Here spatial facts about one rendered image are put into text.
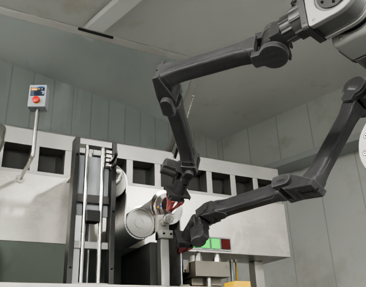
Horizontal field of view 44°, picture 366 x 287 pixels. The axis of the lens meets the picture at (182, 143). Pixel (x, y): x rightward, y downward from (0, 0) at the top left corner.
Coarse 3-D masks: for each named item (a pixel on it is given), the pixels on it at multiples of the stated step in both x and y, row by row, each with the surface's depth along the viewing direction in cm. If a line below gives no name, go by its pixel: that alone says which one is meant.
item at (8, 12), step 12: (0, 12) 184; (12, 12) 185; (24, 12) 189; (48, 24) 192; (60, 24) 194; (72, 24) 198; (96, 36) 201; (108, 36) 202; (144, 48) 211; (156, 48) 212; (192, 84) 227; (192, 96) 231; (48, 132) 216; (168, 144) 240
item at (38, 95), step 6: (30, 90) 184; (36, 90) 184; (42, 90) 184; (48, 90) 187; (30, 96) 182; (36, 96) 181; (42, 96) 183; (48, 96) 187; (30, 102) 181; (36, 102) 181; (42, 102) 182; (30, 108) 182; (36, 108) 182; (42, 108) 182
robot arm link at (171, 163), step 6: (168, 162) 174; (174, 162) 175; (162, 168) 174; (168, 168) 174; (174, 168) 173; (180, 168) 174; (168, 174) 176; (174, 174) 175; (186, 174) 169; (192, 174) 169
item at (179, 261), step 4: (172, 224) 195; (176, 224) 192; (180, 224) 190; (172, 228) 195; (176, 228) 191; (180, 228) 189; (172, 240) 193; (172, 244) 192; (172, 248) 192; (176, 248) 188; (172, 252) 191; (176, 252) 188; (172, 256) 191; (176, 256) 187; (180, 256) 184; (172, 260) 190; (176, 260) 187; (180, 260) 184; (172, 264) 189; (176, 264) 186; (180, 264) 183
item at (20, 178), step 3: (30, 156) 175; (33, 156) 174; (30, 159) 177; (27, 162) 180; (30, 162) 180; (27, 165) 182; (24, 168) 186; (27, 168) 185; (24, 171) 189; (18, 174) 198; (21, 174) 192; (24, 174) 192; (18, 177) 198; (21, 177) 195; (24, 177) 199; (18, 180) 197; (21, 180) 198; (24, 180) 199
